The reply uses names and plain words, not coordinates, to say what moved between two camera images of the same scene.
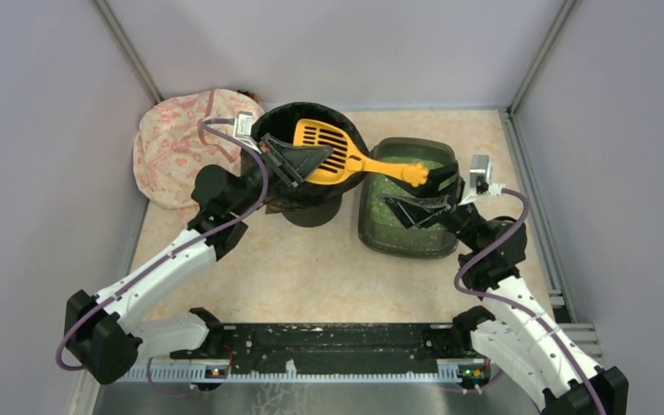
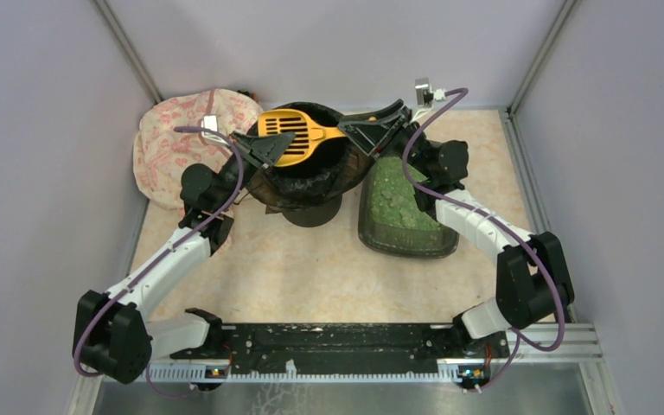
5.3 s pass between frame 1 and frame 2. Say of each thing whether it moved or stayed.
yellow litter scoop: moved
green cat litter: stayed
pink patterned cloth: stayed
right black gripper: moved
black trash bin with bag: stayed
